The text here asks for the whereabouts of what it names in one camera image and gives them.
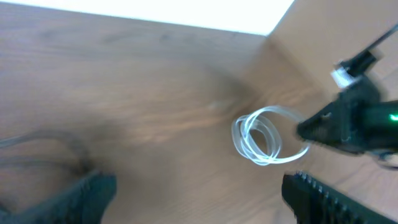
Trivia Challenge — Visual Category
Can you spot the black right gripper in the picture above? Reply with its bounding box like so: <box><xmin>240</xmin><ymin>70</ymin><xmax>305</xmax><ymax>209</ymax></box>
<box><xmin>296</xmin><ymin>77</ymin><xmax>382</xmax><ymax>154</ymax></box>

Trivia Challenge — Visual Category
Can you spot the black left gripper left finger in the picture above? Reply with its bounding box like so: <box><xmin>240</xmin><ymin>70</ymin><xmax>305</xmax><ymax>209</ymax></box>
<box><xmin>1</xmin><ymin>171</ymin><xmax>117</xmax><ymax>224</ymax></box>

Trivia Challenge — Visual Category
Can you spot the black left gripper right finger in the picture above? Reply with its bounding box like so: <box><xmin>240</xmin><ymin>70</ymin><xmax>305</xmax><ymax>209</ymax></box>
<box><xmin>281</xmin><ymin>171</ymin><xmax>397</xmax><ymax>224</ymax></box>

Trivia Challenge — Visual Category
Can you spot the white usb cable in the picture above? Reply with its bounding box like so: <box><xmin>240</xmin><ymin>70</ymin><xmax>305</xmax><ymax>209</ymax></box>
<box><xmin>231</xmin><ymin>105</ymin><xmax>312</xmax><ymax>166</ymax></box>

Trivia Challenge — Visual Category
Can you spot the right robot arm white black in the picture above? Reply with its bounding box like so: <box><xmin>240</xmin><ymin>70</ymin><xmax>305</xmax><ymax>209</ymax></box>
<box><xmin>296</xmin><ymin>77</ymin><xmax>397</xmax><ymax>170</ymax></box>

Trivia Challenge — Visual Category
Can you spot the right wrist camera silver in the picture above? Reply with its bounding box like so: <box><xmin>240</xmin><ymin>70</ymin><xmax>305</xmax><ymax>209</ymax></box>
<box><xmin>330</xmin><ymin>60</ymin><xmax>375</xmax><ymax>89</ymax></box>

